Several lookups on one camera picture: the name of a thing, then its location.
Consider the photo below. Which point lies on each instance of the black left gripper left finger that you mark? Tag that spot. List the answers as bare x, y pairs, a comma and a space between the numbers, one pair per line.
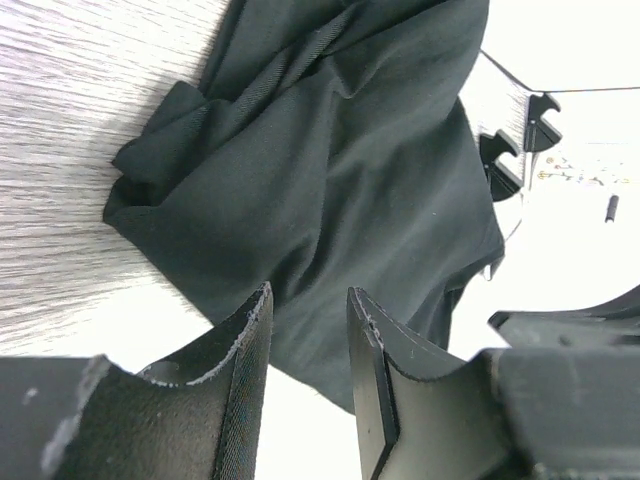
194, 414

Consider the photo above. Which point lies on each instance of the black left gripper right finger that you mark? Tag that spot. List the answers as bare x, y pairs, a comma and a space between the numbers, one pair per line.
524, 412

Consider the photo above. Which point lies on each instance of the black wire book stand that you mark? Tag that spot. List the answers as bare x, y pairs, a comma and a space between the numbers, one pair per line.
575, 149

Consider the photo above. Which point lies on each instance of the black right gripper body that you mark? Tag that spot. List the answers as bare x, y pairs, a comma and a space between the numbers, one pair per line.
613, 323

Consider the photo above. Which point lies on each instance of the black t shirt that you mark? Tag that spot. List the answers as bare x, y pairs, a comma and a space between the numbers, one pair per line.
325, 147

